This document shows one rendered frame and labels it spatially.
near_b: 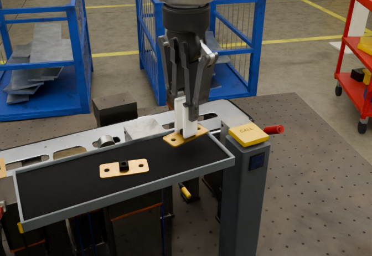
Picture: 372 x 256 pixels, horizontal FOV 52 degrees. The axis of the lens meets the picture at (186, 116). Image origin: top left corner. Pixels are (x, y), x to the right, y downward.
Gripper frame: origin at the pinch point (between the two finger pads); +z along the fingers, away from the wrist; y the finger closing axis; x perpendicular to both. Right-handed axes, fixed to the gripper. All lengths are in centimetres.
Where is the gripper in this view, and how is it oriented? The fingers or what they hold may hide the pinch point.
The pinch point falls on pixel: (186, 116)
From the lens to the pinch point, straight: 69.5
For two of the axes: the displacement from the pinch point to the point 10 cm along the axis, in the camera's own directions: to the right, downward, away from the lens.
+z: 0.0, 8.7, 5.0
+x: -7.7, 3.2, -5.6
